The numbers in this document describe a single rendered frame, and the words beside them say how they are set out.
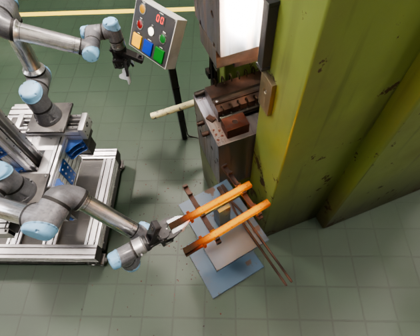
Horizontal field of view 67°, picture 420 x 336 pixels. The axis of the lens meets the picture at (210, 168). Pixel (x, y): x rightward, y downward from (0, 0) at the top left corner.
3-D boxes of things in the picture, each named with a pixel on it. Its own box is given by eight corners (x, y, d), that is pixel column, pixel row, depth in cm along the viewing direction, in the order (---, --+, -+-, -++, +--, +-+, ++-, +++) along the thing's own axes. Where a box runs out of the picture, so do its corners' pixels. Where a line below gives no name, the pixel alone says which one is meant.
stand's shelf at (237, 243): (217, 272, 151) (217, 271, 149) (179, 206, 169) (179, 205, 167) (268, 241, 157) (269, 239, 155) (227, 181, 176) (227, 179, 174)
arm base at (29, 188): (2, 206, 156) (-11, 197, 147) (12, 179, 164) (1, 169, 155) (31, 205, 155) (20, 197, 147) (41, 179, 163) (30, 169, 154)
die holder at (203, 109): (219, 187, 195) (218, 147, 156) (199, 141, 213) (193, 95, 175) (300, 158, 203) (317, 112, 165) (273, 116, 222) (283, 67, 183)
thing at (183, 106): (153, 122, 208) (151, 117, 204) (150, 116, 211) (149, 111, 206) (214, 102, 215) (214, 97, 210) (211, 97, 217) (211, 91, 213)
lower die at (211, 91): (218, 122, 165) (218, 111, 157) (205, 96, 174) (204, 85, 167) (290, 98, 171) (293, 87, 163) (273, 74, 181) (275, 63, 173)
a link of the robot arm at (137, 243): (129, 238, 130) (137, 255, 126) (139, 233, 131) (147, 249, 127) (133, 244, 136) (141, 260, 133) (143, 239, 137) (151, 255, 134)
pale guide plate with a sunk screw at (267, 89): (267, 117, 130) (272, 86, 116) (257, 101, 135) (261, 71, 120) (271, 115, 131) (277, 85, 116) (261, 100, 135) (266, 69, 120)
